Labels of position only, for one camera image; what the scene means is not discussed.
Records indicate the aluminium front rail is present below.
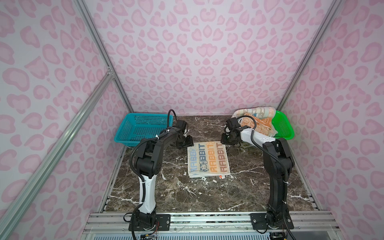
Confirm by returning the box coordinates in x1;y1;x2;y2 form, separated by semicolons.
81;211;343;240

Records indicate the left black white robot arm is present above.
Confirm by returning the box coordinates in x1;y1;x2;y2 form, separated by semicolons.
130;120;194;228

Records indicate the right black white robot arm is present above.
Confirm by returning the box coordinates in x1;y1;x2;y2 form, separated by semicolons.
221;126;295;229

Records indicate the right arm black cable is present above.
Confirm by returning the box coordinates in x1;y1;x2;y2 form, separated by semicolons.
236;115;296;240

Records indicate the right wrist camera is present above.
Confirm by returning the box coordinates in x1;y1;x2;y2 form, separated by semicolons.
225;118;241;133

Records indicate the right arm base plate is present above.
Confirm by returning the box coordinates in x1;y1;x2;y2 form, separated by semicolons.
250;212;295;231

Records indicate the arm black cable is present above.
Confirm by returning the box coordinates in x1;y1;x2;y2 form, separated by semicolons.
122;108;178;240
236;115;296;240

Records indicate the left rear aluminium post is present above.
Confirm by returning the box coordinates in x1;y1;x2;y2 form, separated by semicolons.
74;0;134;113

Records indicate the aluminium post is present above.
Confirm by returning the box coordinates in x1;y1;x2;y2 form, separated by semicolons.
277;0;345;112
74;0;134;113

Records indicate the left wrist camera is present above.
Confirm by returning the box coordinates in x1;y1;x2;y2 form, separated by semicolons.
174;120;188;133

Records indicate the teal plastic basket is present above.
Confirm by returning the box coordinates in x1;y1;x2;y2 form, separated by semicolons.
114;113;174;148

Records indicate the pale pink patterned towel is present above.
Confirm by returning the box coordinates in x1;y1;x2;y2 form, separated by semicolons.
232;107;276;120

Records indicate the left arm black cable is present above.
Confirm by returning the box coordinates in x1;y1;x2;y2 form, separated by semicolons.
122;108;178;240

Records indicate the right rear aluminium post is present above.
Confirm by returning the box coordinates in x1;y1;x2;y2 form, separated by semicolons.
277;0;345;112

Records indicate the green plastic basket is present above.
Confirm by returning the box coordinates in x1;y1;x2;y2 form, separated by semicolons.
272;111;295;140

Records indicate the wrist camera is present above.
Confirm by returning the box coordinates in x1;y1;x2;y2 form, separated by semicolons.
225;118;241;133
174;120;188;133

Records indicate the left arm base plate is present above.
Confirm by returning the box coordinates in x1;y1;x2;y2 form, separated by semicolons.
129;213;171;232

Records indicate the left diagonal aluminium strut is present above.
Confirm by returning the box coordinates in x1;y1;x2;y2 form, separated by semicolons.
1;73;115;240

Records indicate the orange bear pattern towel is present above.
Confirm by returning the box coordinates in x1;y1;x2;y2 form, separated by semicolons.
240;114;278;137

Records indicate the cream rabbit lettered towel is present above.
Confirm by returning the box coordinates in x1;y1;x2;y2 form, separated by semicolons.
188;141;231;178

